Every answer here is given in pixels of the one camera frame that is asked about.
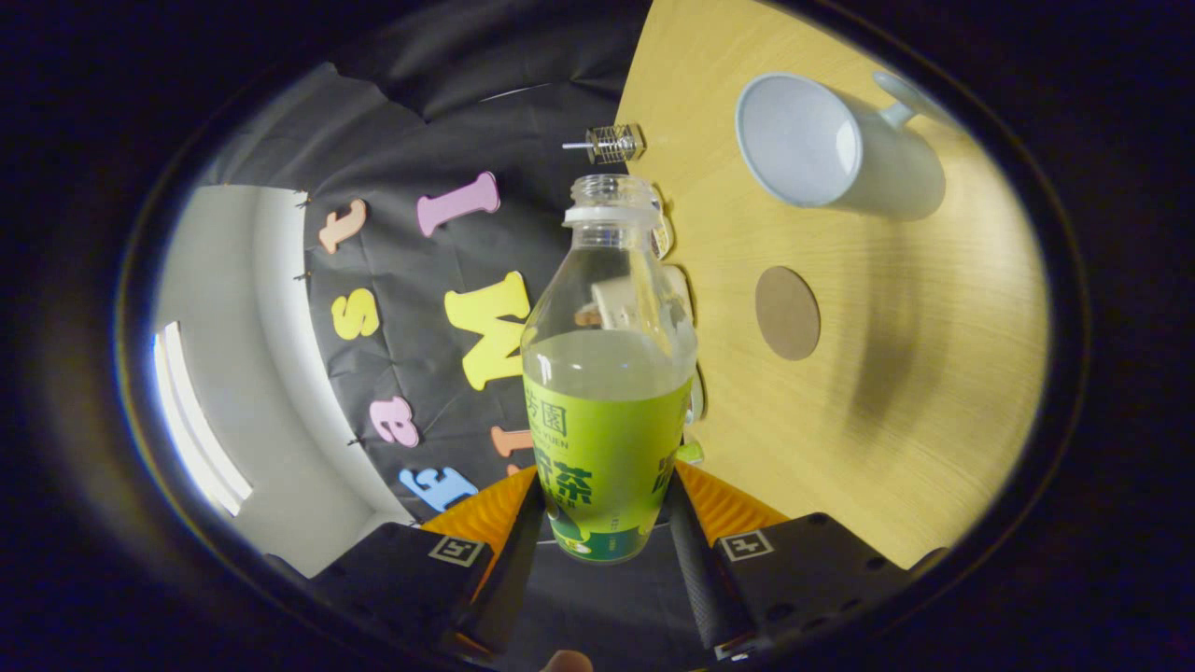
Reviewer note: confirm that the white toaster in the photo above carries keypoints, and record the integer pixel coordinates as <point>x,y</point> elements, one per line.
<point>686,294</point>

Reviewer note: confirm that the green label juice bottle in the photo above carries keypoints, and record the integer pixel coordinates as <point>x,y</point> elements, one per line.
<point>607,439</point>

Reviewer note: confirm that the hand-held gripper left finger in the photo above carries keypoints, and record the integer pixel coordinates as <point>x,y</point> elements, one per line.
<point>512,579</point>

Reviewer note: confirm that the black backdrop cloth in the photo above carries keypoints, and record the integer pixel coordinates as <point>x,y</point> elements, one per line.
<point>401,271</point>

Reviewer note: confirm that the brown round coaster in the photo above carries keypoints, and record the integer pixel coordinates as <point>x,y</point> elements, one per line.
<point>787,314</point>

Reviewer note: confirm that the white cup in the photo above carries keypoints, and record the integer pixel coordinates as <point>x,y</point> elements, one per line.
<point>878,177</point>

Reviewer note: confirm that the wooden table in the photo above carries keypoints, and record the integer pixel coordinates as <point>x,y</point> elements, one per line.
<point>915,420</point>

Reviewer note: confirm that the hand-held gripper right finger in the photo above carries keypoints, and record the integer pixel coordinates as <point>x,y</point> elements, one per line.
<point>695,579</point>

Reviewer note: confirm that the white divided snack tray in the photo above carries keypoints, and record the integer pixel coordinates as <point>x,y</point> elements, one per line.
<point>665,229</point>

